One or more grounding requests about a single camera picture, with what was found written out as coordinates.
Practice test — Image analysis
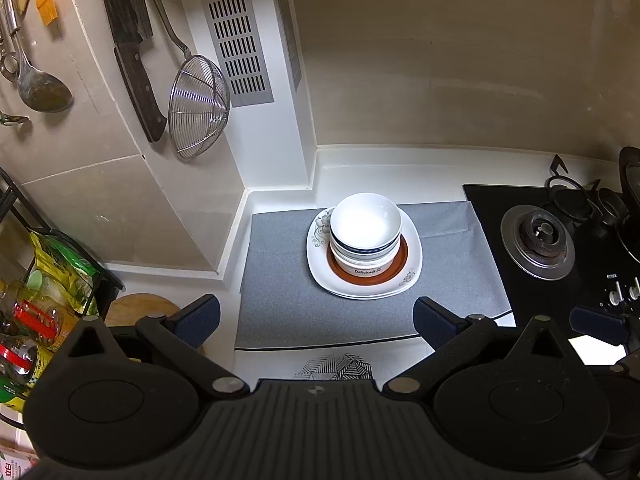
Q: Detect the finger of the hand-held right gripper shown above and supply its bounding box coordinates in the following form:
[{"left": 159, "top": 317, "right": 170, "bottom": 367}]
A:
[{"left": 570, "top": 305, "right": 640, "bottom": 376}]

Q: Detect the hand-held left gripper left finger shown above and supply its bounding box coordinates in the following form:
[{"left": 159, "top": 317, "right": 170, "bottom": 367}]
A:
[{"left": 50, "top": 294, "right": 251, "bottom": 401}]

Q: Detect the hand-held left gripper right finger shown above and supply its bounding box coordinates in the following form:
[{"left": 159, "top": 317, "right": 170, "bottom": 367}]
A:
[{"left": 382, "top": 296, "right": 583, "bottom": 401}]

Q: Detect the orange plate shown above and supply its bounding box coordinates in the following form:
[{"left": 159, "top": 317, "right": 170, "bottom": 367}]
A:
[{"left": 326, "top": 239, "right": 410, "bottom": 286}]

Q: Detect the white square floral plate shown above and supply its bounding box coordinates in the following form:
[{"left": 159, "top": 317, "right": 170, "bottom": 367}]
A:
[
  {"left": 306, "top": 206, "right": 423, "bottom": 297},
  {"left": 320, "top": 284, "right": 417, "bottom": 301}
]

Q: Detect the white bowl with label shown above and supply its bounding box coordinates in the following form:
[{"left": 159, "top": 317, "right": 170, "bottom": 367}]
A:
[{"left": 332, "top": 247, "right": 397, "bottom": 280}]

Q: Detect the blue patterned white bowl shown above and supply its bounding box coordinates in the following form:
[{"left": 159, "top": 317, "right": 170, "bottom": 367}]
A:
[{"left": 328, "top": 192, "right": 402, "bottom": 261}]

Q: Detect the round wooden cutting board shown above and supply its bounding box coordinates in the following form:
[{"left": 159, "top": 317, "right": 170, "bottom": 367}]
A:
[{"left": 104, "top": 292, "right": 207, "bottom": 359}]

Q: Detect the black glass gas hob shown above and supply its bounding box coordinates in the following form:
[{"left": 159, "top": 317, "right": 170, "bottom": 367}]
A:
[{"left": 462, "top": 182, "right": 640, "bottom": 343}]

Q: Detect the grey and white printed mat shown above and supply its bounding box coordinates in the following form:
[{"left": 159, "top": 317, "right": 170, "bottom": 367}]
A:
[{"left": 234, "top": 201, "right": 517, "bottom": 386}]

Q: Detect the small gas burner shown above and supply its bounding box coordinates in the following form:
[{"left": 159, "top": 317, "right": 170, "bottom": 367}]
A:
[{"left": 501, "top": 204, "right": 576, "bottom": 281}]

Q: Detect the black pan support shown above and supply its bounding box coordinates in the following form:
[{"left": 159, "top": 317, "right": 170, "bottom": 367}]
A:
[{"left": 544, "top": 154, "right": 631, "bottom": 233}]

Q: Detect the oil bottle with red label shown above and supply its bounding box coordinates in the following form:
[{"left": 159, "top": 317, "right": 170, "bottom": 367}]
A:
[{"left": 0, "top": 280, "right": 77, "bottom": 350}]

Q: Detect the red and silver can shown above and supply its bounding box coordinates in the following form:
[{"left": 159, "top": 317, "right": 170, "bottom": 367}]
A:
[{"left": 0, "top": 337, "right": 42, "bottom": 387}]

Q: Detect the metal mesh strainer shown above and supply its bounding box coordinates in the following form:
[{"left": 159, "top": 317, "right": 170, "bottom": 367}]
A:
[{"left": 141, "top": 0, "right": 232, "bottom": 160}]

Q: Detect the metal ladle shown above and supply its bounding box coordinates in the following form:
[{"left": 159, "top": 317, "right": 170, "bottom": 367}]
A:
[{"left": 0, "top": 0, "right": 75, "bottom": 114}]

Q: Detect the wide metal vent grille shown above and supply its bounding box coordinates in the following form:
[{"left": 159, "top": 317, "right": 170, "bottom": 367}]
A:
[{"left": 192, "top": 0, "right": 276, "bottom": 108}]

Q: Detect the narrow metal vent grille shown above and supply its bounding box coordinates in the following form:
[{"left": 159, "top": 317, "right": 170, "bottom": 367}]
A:
[{"left": 270, "top": 0, "right": 304, "bottom": 92}]

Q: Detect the black wire rack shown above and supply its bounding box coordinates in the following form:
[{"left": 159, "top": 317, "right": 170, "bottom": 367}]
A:
[{"left": 0, "top": 166, "right": 126, "bottom": 331}]

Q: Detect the cleaver with brown handle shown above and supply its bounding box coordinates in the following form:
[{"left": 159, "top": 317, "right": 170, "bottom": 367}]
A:
[{"left": 95, "top": 0, "right": 168, "bottom": 144}]

